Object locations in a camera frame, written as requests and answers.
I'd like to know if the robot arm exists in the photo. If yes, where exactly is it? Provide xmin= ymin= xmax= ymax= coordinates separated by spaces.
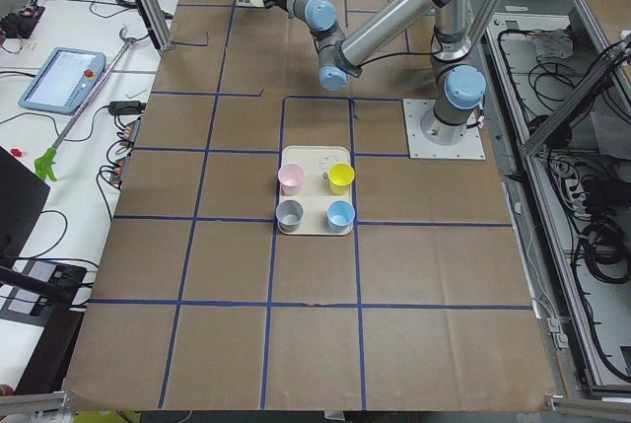
xmin=262 ymin=0 xmax=455 ymax=92

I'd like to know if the pink plastic cup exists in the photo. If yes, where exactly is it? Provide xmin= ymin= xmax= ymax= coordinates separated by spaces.
xmin=277 ymin=164 xmax=305 ymax=196

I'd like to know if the yellow plastic cup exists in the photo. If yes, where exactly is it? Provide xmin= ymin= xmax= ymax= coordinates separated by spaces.
xmin=327 ymin=163 xmax=355 ymax=195

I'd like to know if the grey plastic cup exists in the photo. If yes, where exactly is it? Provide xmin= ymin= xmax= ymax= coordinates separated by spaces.
xmin=275 ymin=199 xmax=304 ymax=234

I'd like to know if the light blue cup front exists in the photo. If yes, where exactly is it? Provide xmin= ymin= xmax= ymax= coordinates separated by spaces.
xmin=326 ymin=200 xmax=355 ymax=234

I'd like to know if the cream plastic tray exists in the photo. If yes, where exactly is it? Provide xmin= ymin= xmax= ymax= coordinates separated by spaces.
xmin=279 ymin=145 xmax=354 ymax=236

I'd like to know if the blue teach pendant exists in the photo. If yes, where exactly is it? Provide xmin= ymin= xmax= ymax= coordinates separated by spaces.
xmin=18 ymin=47 xmax=106 ymax=115

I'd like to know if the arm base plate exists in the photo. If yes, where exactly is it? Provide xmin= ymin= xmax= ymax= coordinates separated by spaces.
xmin=402 ymin=99 xmax=486 ymax=161

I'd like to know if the green handled reach grabber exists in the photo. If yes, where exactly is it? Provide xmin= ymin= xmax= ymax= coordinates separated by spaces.
xmin=34 ymin=26 xmax=138 ymax=181

